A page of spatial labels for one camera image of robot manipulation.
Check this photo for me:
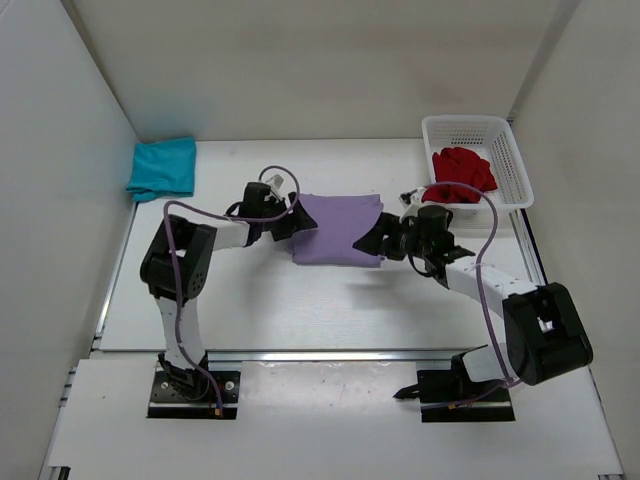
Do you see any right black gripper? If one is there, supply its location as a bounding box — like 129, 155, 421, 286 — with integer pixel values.
356, 213, 432, 262

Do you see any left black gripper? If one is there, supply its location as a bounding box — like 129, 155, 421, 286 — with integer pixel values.
259, 193, 317, 242

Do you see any lavender t shirt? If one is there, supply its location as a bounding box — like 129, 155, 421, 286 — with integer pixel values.
289, 194, 384, 268

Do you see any red t shirt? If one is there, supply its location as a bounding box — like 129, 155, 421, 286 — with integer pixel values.
421, 147, 498, 204

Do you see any teal t shirt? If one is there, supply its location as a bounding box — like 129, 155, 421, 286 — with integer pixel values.
126, 137, 197, 203

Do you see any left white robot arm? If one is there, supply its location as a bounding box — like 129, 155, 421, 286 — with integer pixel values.
140, 179, 318, 400

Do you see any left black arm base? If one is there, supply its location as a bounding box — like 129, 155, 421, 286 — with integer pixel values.
147, 362, 241, 420

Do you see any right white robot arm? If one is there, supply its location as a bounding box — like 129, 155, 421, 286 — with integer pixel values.
353, 205, 593, 400

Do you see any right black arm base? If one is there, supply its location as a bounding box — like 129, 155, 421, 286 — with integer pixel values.
393, 352, 515, 423

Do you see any white plastic laundry basket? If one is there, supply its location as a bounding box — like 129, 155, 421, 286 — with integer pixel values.
421, 115, 534, 215

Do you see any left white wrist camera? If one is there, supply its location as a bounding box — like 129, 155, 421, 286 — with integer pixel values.
261, 174, 284, 199

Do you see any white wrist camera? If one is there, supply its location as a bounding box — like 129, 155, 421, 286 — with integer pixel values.
399, 186, 427, 221
261, 174, 284, 199

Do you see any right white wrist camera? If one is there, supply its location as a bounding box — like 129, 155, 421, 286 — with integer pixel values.
399, 186, 427, 221

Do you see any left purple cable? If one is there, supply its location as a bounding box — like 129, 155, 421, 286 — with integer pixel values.
162, 165, 301, 407

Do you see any purple cable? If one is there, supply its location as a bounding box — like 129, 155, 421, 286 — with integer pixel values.
162, 165, 301, 407
424, 182, 526, 396

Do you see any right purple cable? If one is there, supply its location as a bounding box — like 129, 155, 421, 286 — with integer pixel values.
424, 182, 526, 396

